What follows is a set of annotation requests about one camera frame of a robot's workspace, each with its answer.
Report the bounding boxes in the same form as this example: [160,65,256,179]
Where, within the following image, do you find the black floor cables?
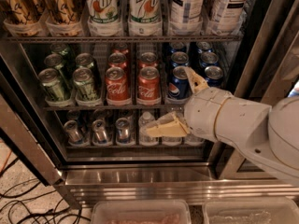
[0,157,92,224]

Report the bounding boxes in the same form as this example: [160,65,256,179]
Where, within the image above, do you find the middle left Coca-Cola can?
[108,53,128,70]

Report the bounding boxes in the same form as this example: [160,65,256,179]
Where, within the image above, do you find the white tea bottle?
[170,0,204,24]
[210,0,246,24]

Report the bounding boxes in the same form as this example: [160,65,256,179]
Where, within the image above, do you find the gold tall can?
[0,0,40,25]
[45,0,80,25]

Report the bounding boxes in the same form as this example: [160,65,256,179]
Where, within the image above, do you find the middle right Coca-Cola can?
[138,51,158,68]

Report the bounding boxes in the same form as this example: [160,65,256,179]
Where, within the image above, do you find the front left Pepsi can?
[168,66,190,100]

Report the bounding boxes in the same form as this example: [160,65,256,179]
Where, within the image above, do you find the front right Coca-Cola can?
[137,66,160,101]

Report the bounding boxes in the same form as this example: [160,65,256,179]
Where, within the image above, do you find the clear plastic bin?
[90,200,192,224]
[202,197,299,224]

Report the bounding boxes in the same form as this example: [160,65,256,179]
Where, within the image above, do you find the right clear plastic bin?
[202,197,299,224]

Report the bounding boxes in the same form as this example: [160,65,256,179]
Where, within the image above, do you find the green can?
[73,67,99,101]
[44,53,69,79]
[38,68,70,102]
[76,53,97,72]

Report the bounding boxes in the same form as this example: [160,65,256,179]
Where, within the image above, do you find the middle wire shelf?
[43,104,184,111]

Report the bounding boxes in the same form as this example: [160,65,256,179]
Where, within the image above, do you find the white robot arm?
[141,67,299,186]

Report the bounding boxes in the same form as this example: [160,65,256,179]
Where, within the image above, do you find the right 7up bottle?
[129,0,160,23]

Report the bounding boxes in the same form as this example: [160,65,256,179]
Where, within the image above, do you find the middle left Pepsi can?
[170,51,189,68]

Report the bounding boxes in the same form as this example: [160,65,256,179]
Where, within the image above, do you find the top wire shelf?
[2,35,243,44]

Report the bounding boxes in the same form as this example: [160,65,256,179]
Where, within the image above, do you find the left silver blue can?
[64,120,84,144]

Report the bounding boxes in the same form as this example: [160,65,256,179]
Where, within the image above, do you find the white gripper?
[145,67,233,141]

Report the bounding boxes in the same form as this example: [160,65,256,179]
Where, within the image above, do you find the wire shelf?
[43,104,184,111]
[2,35,243,44]

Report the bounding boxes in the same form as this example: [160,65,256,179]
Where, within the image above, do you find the silver blue can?
[115,118,131,143]
[64,120,84,144]
[92,119,108,143]

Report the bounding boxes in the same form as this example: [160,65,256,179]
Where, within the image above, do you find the left gold tall can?
[0,0,40,25]

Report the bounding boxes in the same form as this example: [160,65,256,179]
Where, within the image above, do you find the front left green can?
[38,68,70,102]

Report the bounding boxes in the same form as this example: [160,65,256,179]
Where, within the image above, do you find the pepsi can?
[204,65,223,87]
[199,52,219,68]
[168,66,190,100]
[170,51,189,68]

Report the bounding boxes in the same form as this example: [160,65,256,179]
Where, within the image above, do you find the front right Pepsi can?
[204,65,223,87]

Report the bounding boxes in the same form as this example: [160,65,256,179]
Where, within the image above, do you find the left 7up bottle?
[86,0,119,24]

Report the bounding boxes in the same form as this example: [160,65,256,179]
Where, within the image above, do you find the coca-cola can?
[137,66,160,101]
[138,51,158,68]
[105,67,129,101]
[108,53,128,70]

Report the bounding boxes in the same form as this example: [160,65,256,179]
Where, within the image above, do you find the middle left green can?
[44,53,69,79]

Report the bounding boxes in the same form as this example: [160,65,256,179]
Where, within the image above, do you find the left clear plastic bin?
[90,200,192,224]

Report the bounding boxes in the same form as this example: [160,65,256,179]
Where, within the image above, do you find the water bottle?
[138,111,158,147]
[163,111,185,145]
[185,134,204,145]

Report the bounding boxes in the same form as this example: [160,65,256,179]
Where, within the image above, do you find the left water bottle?
[138,111,158,147]

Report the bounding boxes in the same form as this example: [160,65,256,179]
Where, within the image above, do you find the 7up bottle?
[86,0,119,24]
[129,0,160,23]

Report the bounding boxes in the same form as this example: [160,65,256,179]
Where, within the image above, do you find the right water bottle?
[185,134,204,145]

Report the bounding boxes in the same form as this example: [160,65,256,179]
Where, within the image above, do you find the middle water bottle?
[163,111,185,145]

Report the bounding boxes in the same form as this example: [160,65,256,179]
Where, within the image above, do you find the front left Coca-Cola can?
[105,67,129,101]

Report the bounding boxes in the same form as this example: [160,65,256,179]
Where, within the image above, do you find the open fridge door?
[0,58,64,185]

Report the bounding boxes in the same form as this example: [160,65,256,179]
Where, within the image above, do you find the middle right Pepsi can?
[199,52,219,68]

